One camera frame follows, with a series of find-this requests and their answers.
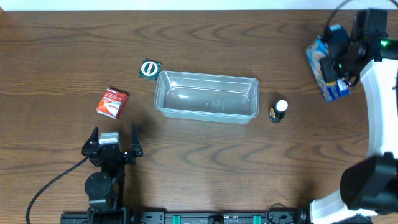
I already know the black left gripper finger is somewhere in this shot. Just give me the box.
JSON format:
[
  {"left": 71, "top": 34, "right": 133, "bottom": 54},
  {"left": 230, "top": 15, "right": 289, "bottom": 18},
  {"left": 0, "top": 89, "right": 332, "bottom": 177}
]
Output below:
[
  {"left": 89, "top": 127, "right": 99, "bottom": 144},
  {"left": 131, "top": 124, "right": 140, "bottom": 146}
]

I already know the blue medicine box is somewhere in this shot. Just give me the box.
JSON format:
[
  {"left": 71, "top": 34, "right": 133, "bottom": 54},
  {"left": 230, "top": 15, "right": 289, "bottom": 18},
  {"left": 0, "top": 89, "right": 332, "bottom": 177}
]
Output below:
[{"left": 305, "top": 39, "right": 351, "bottom": 103}]

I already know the small dark bottle white cap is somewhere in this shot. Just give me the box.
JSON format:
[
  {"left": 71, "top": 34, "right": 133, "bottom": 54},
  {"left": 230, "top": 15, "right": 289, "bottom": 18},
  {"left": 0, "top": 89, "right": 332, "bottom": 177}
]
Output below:
[{"left": 269, "top": 100, "right": 288, "bottom": 123}]

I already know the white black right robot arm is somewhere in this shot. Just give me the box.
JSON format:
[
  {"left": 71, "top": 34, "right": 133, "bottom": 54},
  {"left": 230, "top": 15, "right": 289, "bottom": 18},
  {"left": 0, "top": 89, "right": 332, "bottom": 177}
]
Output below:
[{"left": 305, "top": 9, "right": 397, "bottom": 223}]

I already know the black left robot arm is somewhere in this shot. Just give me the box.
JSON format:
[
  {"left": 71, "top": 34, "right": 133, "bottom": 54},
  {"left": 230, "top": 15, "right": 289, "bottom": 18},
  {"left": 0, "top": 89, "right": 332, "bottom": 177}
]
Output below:
[{"left": 81, "top": 126, "right": 143, "bottom": 223}]

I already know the clear plastic container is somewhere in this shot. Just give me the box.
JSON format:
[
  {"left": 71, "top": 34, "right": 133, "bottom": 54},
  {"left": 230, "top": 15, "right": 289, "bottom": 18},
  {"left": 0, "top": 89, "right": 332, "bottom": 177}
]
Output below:
[{"left": 154, "top": 71, "right": 260, "bottom": 124}]

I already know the red Panadol box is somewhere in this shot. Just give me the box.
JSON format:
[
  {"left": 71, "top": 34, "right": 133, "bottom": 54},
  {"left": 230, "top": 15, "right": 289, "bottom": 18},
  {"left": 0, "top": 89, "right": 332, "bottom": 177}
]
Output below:
[{"left": 96, "top": 88, "right": 129, "bottom": 119}]

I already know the green square box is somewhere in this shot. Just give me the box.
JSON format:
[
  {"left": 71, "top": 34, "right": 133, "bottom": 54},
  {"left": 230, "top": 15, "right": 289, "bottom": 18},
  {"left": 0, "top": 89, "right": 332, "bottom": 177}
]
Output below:
[{"left": 139, "top": 58, "right": 162, "bottom": 81}]

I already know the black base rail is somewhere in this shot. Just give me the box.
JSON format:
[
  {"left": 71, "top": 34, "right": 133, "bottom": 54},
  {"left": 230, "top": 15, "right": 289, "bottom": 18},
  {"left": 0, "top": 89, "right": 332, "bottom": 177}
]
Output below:
[{"left": 60, "top": 210, "right": 310, "bottom": 224}]

